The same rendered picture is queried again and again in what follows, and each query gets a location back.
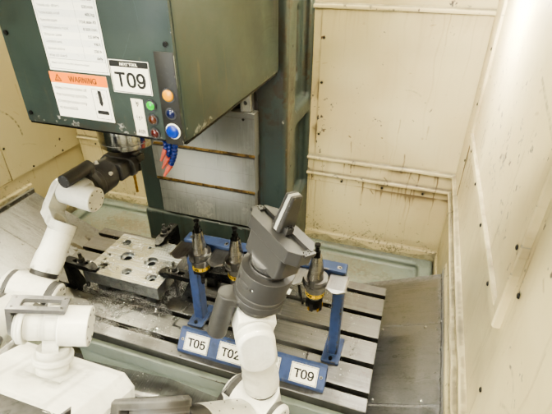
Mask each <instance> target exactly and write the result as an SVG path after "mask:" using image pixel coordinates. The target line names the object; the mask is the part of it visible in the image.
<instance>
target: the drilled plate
mask: <svg viewBox="0 0 552 414"><path fill-rule="evenodd" d="M127 239H128V240H127ZM129 239H130V240H129ZM122 243H123V244H122ZM132 243H133V244H132ZM129 244H130V245H129ZM142 246H143V247H142ZM176 246H177V245H173V244H169V243H164V244H163V245H161V246H160V247H157V246H156V245H155V240H150V239H146V238H143V237H136V236H132V235H127V234H123V235H122V236H121V237H120V238H119V239H118V240H116V241H115V242H114V243H113V244H112V245H111V246H110V247H109V248H108V249H107V250H106V251H105V252H104V253H103V254H102V255H101V256H99V257H98V258H97V259H96V260H95V261H94V263H96V264H97V266H98V267H99V268H100V269H98V270H97V271H95V272H88V271H84V272H85V277H86V280H87V281H88V282H92V283H97V284H101V285H104V286H108V287H111V288H116V289H120V290H123V291H127V292H132V293H135V294H139V295H142V296H146V297H151V298H154V299H158V300H159V299H160V298H161V297H162V295H163V294H164V293H165V292H166V291H167V290H168V288H169V287H170V286H171V285H172V283H173V282H174V279H173V278H167V277H164V276H161V275H159V276H158V275H157V274H158V273H156V272H157V271H158V269H159V270H160V269H164V268H166V267H171V266H172V261H175V265H176V266H177V268H179V269H182V270H184V268H185V267H186V266H187V259H186V258H185V259H174V258H173V257H172V256H170V253H171V252H172V250H173V249H174V248H175V247H176ZM141 247H142V248H141ZM126 251H127V252H126ZM131 251H133V252H134V251H135V253H133V252H131ZM122 253H123V254H122ZM124 253H125V254H124ZM106 254H107V255H106ZM110 254H111V256H109V255H110ZM134 254H135V255H134ZM118 256H120V257H118ZM133 256H135V257H134V259H133ZM106 257H107V259H104V260H103V258H106ZM127 260H128V261H127ZM130 260H131V261H130ZM102 261H106V262H107V261H108V262H107V263H104V262H103V263H102V264H101V262H102ZM108 263H109V264H110V265H108ZM113 263H114V264H113ZM123 265H124V266H123ZM151 265H152V266H151ZM163 265H166V267H165V266H164V267H163ZM106 266H108V267H106ZM116 266H117V268H115V267H116ZM147 266H148V267H147ZM150 266H151V267H150ZM160 266H161V267H160ZM105 267H106V268H105ZM111 267H112V268H111ZM126 268H127V269H126ZM101 269H102V270H101ZM131 269H132V270H131ZM113 271H114V272H113ZM133 271H134V272H133ZM121 272H122V273H121ZM149 273H150V275H149V276H148V277H147V276H146V275H148V274H149ZM129 274H130V275H129ZM127 275H128V276H127ZM145 276H146V277H147V278H146V277H145ZM155 280H156V281H155Z"/></svg>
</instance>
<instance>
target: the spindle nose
mask: <svg viewBox="0 0 552 414"><path fill-rule="evenodd" d="M96 135H97V138H98V142H99V145H100V147H101V148H102V149H103V150H106V151H108V152H111V153H130V152H135V151H139V150H143V149H145V148H147V147H149V146H150V145H152V144H153V143H154V140H151V139H145V138H139V137H133V136H122V135H116V134H110V133H104V132H98V131H96Z"/></svg>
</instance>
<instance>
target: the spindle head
mask: <svg viewBox="0 0 552 414"><path fill-rule="evenodd" d="M95 3H96V7H97V12H98V16H99V23H100V27H101V31H102V36H103V43H104V47H105V52H106V56H107V60H108V58H109V59H119V60H128V61H138V62H148V63H149V73H150V79H151V84H152V90H153V96H151V95H143V94H129V93H122V92H114V88H113V82H112V77H111V73H110V76H109V75H100V74H92V73H84V72H75V71H60V70H52V69H50V66H49V63H48V58H47V54H46V52H45V48H44V43H43V40H42V36H41V34H40V30H39V25H38V21H37V18H36V15H35V10H34V7H33V3H32V0H0V28H1V31H2V36H3V38H4V41H5V44H6V46H7V51H8V54H9V57H10V59H11V64H12V66H13V69H14V72H15V75H16V79H17V82H18V85H19V87H20V91H21V95H22V98H23V100H24V103H25V108H26V111H27V113H28V116H29V119H30V120H31V122H36V123H42V124H48V125H54V126H60V127H70V128H76V129H82V130H88V131H98V132H104V133H110V134H116V135H122V136H133V137H139V138H145V139H151V140H161V141H166V137H165V131H164V125H163V114H162V109H161V103H160V97H159V87H158V81H157V75H156V69H155V63H154V53H153V51H156V52H167V53H173V56H174V63H175V71H176V78H177V92H178V98H179V105H180V113H181V120H182V132H183V139H184V145H187V144H189V143H190V142H191V141H193V140H194V139H195V138H196V137H197V136H198V135H200V134H201V133H202V132H204V131H205V130H206V129H208V128H209V127H211V126H212V125H213V124H214V123H216V122H217V121H218V120H219V119H220V118H221V117H223V116H224V115H225V114H227V113H228V112H229V111H231V110H232V109H233V108H235V107H236V106H237V105H238V104H239V103H240V102H242V101H243V100H244V99H246V98H247V97H248V96H250V95H251V94H252V93H254V92H255V91H256V90H258V89H259V88H260V87H261V86H262V85H264V84H265V83H266V82H267V81H269V80H270V79H271V78H273V77H274V76H276V75H277V74H278V0H95ZM48 71H57V72H66V73H74V74H81V75H90V76H106V80H107V83H108V91H109V95H110V99H111V103H112V107H113V115H114V119H115V123H114V122H102V121H96V120H90V119H84V118H78V117H66V116H61V114H60V112H59V108H58V103H57V100H56V97H55V94H54V91H53V85H52V82H51V79H50V75H49V73H48ZM131 98H132V99H142V100H143V105H144V110H145V119H146V124H147V129H148V134H149V136H138V135H137V134H136V125H135V120H134V116H133V111H132V106H131ZM148 99H152V100H153V101H154V102H155V103H156V107H157V108H156V110H155V111H153V112H150V111H149V110H148V109H147V108H146V107H145V101H146V100H148ZM151 113H153V114H154V115H156V116H157V118H158V119H159V123H158V125H156V126H152V125H151V124H149V122H148V119H147V117H148V115H149V114H151ZM153 127H155V128H157V129H159V131H160V134H161V136H160V137H159V138H158V139H154V138H153V137H152V136H151V135H150V129H151V128H153Z"/></svg>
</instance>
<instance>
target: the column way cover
mask: <svg viewBox="0 0 552 414"><path fill-rule="evenodd" d="M152 149H153V154H154V163H155V168H156V173H157V178H158V179H159V181H160V186H161V192H162V197H163V207H164V210H167V211H172V212H176V213H180V214H189V215H193V216H197V217H201V218H206V219H214V220H218V221H223V222H227V223H235V224H239V225H243V226H248V223H249V220H250V216H251V211H250V209H251V207H252V206H257V205H258V190H259V166H258V155H259V153H260V140H259V111H258V110H254V111H252V113H244V112H241V109H240V108H233V109H232V110H231V111H229V112H228V113H227V114H225V115H224V116H223V117H221V118H220V119H219V120H218V121H217V122H216V123H214V124H213V125H212V126H210V127H209V128H208V129H206V130H205V131H204V132H202V133H201V134H200V135H198V136H197V137H196V138H195V139H194V140H193V141H191V142H190V143H189V144H187V145H184V146H183V145H179V146H178V152H177V158H176V162H175V163H174V165H173V166H172V169H171V170H170V172H169V173H168V174H167V176H166V177H164V176H163V175H164V172H165V169H166V167H167V165H166V167H165V168H164V169H162V166H163V161H164V159H165V157H164V159H163V161H160V158H161V154H162V151H163V142H162V141H161V140H154V143H153V144H152Z"/></svg>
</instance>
